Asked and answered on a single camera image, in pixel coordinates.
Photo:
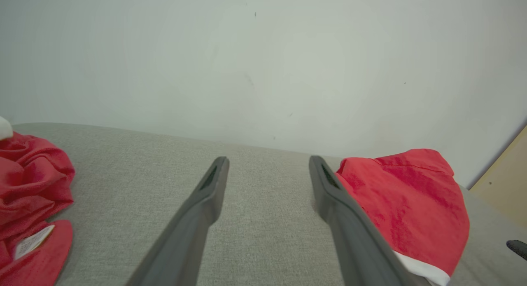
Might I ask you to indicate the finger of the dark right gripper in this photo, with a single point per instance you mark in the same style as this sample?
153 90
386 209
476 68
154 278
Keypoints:
519 248

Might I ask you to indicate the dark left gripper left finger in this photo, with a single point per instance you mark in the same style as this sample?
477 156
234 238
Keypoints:
185 240

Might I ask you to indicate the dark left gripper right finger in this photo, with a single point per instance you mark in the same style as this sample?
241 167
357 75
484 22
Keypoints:
354 244

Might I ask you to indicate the red garment with white trim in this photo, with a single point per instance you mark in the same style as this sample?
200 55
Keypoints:
411 203

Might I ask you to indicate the red jersey with number print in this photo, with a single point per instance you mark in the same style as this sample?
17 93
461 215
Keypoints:
29 183

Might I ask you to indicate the beige wooden panel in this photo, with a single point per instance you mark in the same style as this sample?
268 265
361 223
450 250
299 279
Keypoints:
506 187

